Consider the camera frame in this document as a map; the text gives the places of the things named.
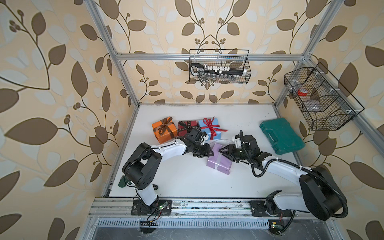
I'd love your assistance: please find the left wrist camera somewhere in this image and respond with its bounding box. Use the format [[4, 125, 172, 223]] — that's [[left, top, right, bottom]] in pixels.
[[186, 128, 208, 145]]

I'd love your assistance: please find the green plastic tool case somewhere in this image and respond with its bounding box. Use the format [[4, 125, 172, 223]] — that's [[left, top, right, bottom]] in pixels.
[[260, 118, 305, 155]]

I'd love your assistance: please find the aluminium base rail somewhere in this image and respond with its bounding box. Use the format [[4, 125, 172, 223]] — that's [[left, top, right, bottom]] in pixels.
[[88, 198, 319, 230]]

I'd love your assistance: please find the black wire side basket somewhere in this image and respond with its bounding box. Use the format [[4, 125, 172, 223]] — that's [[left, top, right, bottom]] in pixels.
[[284, 63, 365, 131]]

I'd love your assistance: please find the black wire back basket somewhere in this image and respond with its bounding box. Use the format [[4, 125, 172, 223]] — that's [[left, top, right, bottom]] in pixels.
[[188, 48, 252, 85]]

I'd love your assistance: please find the dark red gift box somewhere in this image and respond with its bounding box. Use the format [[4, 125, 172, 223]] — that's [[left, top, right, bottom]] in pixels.
[[177, 120, 201, 137]]

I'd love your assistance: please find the white satin ribbon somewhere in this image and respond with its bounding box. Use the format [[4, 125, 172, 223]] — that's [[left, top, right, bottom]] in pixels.
[[210, 139, 241, 152]]

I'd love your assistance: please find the brown satin ribbon bow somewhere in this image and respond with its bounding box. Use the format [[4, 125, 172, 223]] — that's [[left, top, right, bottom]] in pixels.
[[153, 116, 176, 139]]

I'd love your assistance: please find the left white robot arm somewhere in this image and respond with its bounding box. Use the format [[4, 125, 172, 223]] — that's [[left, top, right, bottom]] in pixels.
[[122, 133, 214, 207]]

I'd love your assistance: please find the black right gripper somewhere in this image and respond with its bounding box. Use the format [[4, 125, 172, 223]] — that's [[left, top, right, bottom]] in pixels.
[[218, 143, 251, 163]]

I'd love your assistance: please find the black corrugated cable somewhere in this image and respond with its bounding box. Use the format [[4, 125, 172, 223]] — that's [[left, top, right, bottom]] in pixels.
[[238, 130, 349, 219]]

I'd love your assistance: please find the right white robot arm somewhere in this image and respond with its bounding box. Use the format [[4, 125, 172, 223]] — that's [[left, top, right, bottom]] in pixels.
[[219, 134, 349, 221]]

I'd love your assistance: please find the red item in basket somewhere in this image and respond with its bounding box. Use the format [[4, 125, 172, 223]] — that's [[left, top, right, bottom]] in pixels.
[[297, 88, 309, 97]]

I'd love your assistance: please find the orange gift box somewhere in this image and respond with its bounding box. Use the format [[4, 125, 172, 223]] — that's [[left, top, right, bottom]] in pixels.
[[151, 116, 179, 145]]

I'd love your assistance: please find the black lettered ribbon bow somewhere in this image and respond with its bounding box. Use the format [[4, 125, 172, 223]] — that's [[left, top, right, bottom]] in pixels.
[[178, 120, 202, 136]]

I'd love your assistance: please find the red satin ribbon bow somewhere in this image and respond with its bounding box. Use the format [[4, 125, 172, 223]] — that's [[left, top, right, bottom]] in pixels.
[[200, 116, 229, 141]]

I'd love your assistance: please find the purple gift box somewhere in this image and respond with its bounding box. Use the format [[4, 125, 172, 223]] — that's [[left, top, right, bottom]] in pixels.
[[207, 143, 232, 175]]

